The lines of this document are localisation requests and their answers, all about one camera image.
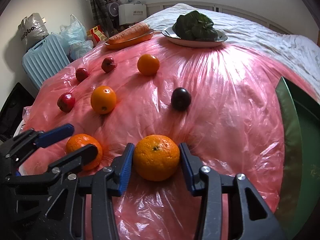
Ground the large orange with navel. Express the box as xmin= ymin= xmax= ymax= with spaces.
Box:
xmin=133 ymin=134 xmax=180 ymax=181

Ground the dark purple plum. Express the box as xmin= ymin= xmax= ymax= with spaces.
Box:
xmin=171 ymin=87 xmax=191 ymax=111

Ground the red plum front left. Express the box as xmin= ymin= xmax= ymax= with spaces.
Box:
xmin=57 ymin=93 xmax=76 ymax=113

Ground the red plum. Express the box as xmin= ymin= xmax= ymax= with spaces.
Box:
xmin=101 ymin=57 xmax=117 ymax=73
xmin=75 ymin=68 xmax=89 ymax=82
xmin=57 ymin=93 xmax=76 ymax=113

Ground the green shallow box tray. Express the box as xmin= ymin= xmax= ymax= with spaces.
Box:
xmin=275 ymin=77 xmax=319 ymax=239

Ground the small orange middle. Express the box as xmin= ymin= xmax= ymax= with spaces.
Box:
xmin=91 ymin=86 xmax=117 ymax=115

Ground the small orange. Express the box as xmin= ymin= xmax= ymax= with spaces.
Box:
xmin=91 ymin=86 xmax=117 ymax=115
xmin=137 ymin=54 xmax=160 ymax=76

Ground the red plum far left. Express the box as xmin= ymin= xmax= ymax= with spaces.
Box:
xmin=75 ymin=68 xmax=89 ymax=82

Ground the light blue suitcase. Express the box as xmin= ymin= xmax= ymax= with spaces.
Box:
xmin=22 ymin=34 xmax=70 ymax=90

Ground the red plum far middle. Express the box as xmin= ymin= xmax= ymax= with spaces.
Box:
xmin=101 ymin=57 xmax=117 ymax=73

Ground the light blue plastic bag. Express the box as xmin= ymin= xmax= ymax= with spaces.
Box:
xmin=60 ymin=14 xmax=94 ymax=61

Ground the grey printed bag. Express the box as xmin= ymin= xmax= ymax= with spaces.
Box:
xmin=18 ymin=12 xmax=49 ymax=52

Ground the red yellow snack bag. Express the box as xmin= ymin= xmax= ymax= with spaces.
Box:
xmin=87 ymin=25 xmax=107 ymax=47

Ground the orange oval plate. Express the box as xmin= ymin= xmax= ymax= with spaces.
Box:
xmin=105 ymin=29 xmax=154 ymax=50

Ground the pink plastic sheet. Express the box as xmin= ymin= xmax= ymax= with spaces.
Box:
xmin=22 ymin=31 xmax=318 ymax=240

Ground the small orange far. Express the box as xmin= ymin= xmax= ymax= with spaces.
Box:
xmin=137 ymin=54 xmax=160 ymax=76

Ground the plaid scarf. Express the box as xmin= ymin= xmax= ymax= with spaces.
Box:
xmin=90 ymin=0 xmax=118 ymax=37

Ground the carrot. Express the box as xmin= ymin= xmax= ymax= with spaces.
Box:
xmin=107 ymin=22 xmax=149 ymax=44

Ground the lower purple fan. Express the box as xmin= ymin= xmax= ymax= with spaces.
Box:
xmin=106 ymin=2 xmax=119 ymax=18

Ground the white cardboard box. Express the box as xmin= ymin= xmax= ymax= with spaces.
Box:
xmin=118 ymin=3 xmax=147 ymax=25

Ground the white round plate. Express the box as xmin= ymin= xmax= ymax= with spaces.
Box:
xmin=162 ymin=27 xmax=228 ymax=48

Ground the white floral bed sheet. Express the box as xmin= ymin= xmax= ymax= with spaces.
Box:
xmin=144 ymin=3 xmax=319 ymax=100

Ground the green leafy vegetable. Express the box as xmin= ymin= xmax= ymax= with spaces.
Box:
xmin=172 ymin=10 xmax=219 ymax=42

